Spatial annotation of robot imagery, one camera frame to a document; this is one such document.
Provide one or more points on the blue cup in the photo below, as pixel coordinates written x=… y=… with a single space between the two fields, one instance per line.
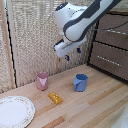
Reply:
x=80 y=82

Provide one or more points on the yellow rectangular block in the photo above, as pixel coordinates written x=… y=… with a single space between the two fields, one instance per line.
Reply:
x=55 y=98

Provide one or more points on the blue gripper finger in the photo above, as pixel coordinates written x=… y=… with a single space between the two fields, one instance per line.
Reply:
x=79 y=50
x=67 y=57

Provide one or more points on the dark brown drawer cabinet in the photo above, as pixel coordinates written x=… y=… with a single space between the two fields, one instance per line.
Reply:
x=110 y=43

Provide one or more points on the pink cup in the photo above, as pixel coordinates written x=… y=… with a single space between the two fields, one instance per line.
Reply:
x=42 y=81

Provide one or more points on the slanted wooden post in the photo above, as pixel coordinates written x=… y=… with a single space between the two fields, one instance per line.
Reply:
x=7 y=43

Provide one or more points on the white rounded object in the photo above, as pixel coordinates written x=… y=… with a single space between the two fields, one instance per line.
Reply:
x=121 y=118

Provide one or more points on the white floral rim plate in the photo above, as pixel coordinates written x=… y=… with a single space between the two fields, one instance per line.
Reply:
x=15 y=111

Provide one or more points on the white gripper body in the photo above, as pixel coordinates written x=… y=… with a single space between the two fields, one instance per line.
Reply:
x=68 y=46

